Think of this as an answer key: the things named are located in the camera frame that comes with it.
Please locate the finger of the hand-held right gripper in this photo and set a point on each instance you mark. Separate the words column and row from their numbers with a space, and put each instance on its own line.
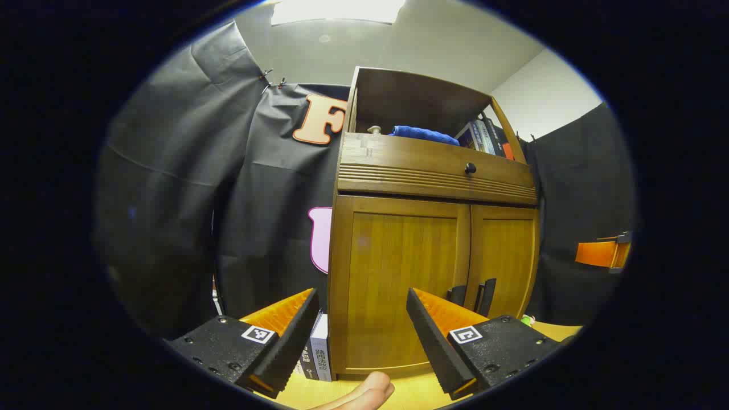
column 595, row 253

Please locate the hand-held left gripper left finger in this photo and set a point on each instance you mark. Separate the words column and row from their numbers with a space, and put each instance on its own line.
column 293, row 347

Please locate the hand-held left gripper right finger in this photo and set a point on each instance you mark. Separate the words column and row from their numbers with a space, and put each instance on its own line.
column 433, row 347

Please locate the wooden shoe cabinet door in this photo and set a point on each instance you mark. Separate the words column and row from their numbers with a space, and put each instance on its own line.
column 507, row 256
column 398, row 273

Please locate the wooden double-door shoe cabinet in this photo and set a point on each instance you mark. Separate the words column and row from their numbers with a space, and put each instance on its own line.
column 398, row 102

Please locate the dark cover book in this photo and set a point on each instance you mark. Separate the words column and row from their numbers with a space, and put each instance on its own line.
column 308, row 361

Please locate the pink and green plush toy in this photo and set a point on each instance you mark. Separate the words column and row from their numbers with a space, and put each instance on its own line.
column 527, row 320

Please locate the red spine book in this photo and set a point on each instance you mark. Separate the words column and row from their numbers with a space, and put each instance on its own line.
column 507, row 151

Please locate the dark spine book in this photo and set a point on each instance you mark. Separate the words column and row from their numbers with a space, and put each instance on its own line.
column 496, row 136

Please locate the grey spine book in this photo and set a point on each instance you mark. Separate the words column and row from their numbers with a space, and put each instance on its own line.
column 483, row 136

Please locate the wooden drawer with black knob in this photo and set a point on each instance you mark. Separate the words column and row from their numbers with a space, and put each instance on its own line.
column 410, row 162

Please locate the blue folded cloth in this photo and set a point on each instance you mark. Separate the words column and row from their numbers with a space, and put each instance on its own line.
column 424, row 134

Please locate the black backdrop cloth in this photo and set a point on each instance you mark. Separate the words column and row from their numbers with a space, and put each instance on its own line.
column 171, row 171

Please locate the small silver object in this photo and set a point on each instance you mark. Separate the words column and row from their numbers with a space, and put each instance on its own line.
column 374, row 130

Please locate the ceiling light panel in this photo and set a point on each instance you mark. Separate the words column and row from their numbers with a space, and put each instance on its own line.
column 336, row 10

